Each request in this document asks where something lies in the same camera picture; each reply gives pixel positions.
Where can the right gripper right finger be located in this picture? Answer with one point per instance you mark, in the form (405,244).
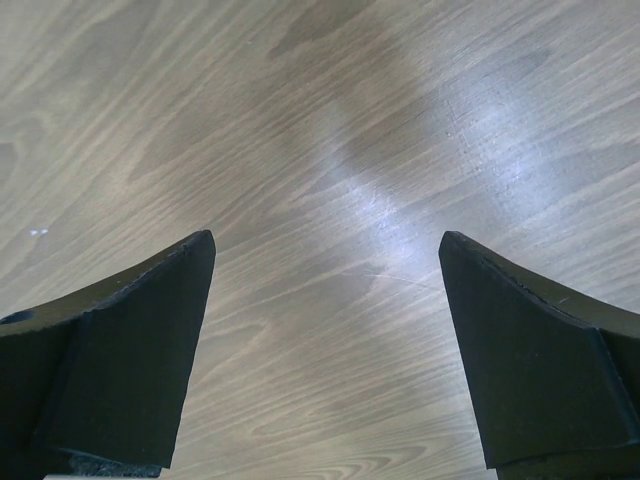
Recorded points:
(553,374)

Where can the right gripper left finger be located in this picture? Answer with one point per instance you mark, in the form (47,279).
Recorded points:
(93,383)

